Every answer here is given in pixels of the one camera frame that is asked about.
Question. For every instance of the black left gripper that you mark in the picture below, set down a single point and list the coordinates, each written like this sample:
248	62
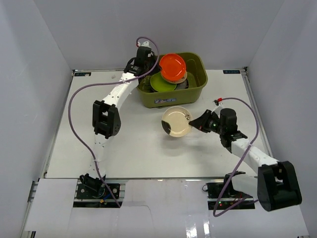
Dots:
150	66

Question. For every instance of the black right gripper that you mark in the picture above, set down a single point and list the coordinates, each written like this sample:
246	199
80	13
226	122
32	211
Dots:
201	123

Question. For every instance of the lime green plate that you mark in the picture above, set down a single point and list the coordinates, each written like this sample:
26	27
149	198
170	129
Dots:
157	78

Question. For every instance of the cream plate with black patch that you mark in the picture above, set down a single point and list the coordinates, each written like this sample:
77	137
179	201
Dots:
175	121

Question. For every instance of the orange plate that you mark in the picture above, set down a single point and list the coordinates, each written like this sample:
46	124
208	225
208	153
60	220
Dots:
173	67

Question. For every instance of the cream plate with small motifs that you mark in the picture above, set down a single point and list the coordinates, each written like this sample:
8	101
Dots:
178	81

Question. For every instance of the grey reindeer plate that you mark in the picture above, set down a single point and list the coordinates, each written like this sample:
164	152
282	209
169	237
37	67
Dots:
183	85

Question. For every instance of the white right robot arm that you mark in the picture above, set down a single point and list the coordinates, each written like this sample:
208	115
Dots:
275	185

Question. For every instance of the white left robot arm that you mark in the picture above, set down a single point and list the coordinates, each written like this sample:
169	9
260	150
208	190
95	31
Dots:
105	117

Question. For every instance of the olive green plastic bin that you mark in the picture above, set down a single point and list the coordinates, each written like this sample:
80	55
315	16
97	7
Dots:
197	80

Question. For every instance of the right blue table label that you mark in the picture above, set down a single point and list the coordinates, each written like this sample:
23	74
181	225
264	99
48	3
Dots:
231	71

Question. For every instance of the blue table label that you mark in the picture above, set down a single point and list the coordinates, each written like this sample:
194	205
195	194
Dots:
82	74
231	71

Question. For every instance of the left blue table label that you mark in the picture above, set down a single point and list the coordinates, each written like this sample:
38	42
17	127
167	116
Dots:
82	74

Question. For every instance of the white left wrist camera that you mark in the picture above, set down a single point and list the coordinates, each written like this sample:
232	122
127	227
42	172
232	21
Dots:
143	44

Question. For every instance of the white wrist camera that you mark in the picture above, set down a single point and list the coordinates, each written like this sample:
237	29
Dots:
143	44
218	106

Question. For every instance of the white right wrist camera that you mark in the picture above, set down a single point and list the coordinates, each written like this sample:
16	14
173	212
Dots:
218	106

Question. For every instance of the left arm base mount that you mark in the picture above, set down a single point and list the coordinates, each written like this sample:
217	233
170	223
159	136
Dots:
92	193

